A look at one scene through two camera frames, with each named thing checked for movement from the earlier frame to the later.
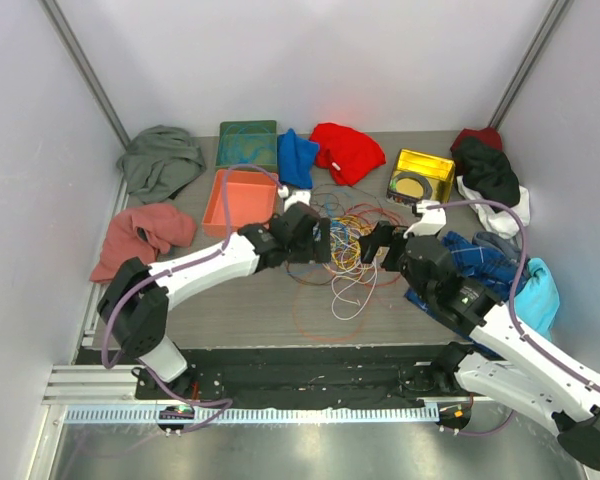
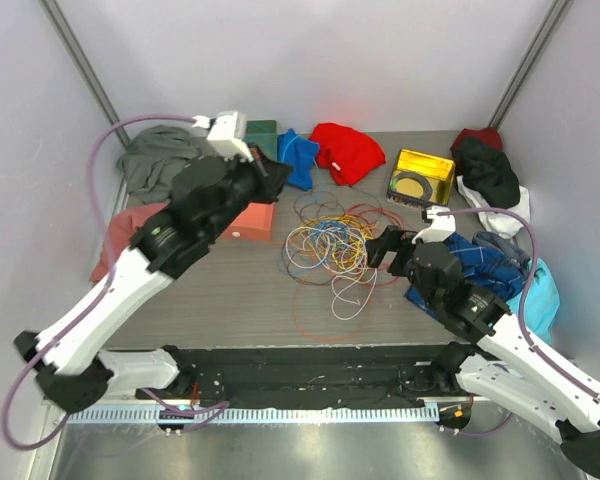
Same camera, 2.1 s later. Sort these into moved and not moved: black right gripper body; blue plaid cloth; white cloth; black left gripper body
Moved: black left gripper body
Not moved: black right gripper body; white cloth; blue plaid cloth
